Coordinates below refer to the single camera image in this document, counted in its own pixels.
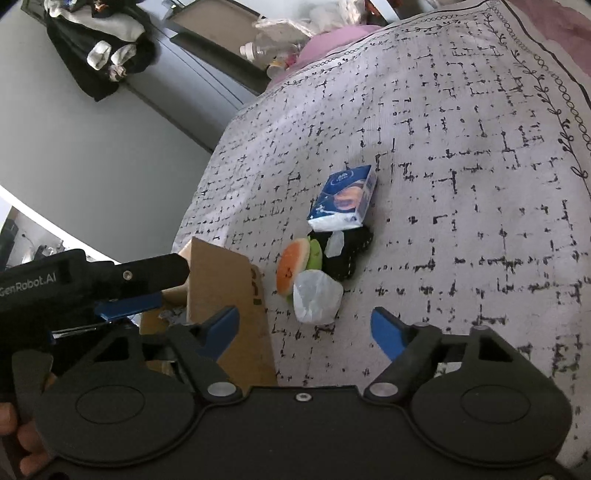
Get grey wardrobe doors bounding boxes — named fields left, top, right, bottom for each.
left=127, top=12, right=256, bottom=152

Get white plastic wrapped item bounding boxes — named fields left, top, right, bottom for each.
left=293, top=270, right=344, bottom=326

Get clear plastic bottle white cap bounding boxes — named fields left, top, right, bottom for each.
left=239, top=34, right=287, bottom=64

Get dark clothes pile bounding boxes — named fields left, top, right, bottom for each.
left=43, top=1, right=156, bottom=102

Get blue tissue pack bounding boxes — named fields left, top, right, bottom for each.
left=307, top=165, right=377, bottom=233

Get white black patterned bedspread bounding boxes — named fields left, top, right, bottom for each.
left=174, top=1, right=590, bottom=466

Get brown cardboard box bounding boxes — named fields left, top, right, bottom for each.
left=140, top=238, right=276, bottom=390

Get person's left hand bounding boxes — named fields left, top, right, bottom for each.
left=0, top=373, right=59, bottom=478

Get burger shaped plush toy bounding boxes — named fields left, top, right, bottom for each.
left=276, top=238, right=322, bottom=297

